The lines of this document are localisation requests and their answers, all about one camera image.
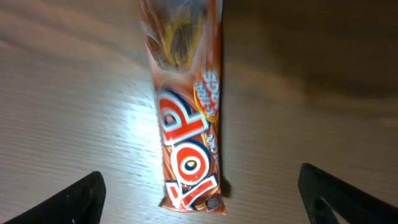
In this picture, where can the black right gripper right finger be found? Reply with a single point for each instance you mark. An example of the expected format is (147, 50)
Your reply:
(324, 195)

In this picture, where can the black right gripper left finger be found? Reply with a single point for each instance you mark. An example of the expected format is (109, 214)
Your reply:
(80, 203)

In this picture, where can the orange Top chocolate bar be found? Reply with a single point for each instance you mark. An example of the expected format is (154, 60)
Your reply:
(183, 40)

